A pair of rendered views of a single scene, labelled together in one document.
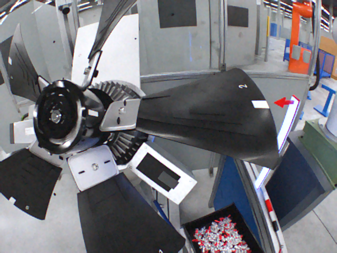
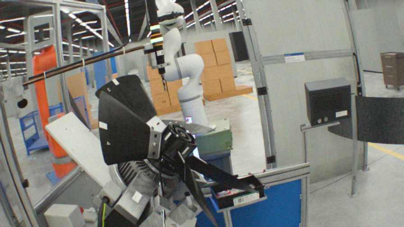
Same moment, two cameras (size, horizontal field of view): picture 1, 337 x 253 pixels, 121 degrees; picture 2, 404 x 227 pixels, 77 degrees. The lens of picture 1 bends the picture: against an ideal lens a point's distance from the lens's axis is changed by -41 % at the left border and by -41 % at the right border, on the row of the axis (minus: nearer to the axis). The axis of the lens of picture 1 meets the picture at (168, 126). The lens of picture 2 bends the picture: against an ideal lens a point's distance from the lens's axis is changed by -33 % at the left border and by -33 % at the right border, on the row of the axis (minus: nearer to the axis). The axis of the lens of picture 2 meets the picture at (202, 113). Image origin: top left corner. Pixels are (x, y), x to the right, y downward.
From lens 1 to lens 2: 1.33 m
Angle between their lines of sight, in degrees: 78
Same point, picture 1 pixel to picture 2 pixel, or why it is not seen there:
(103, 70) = (98, 157)
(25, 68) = (135, 126)
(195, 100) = not seen: hidden behind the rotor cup
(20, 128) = (128, 202)
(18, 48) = (120, 111)
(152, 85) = (58, 202)
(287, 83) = not seen: hidden behind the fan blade
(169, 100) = not seen: hidden behind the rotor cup
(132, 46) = (93, 137)
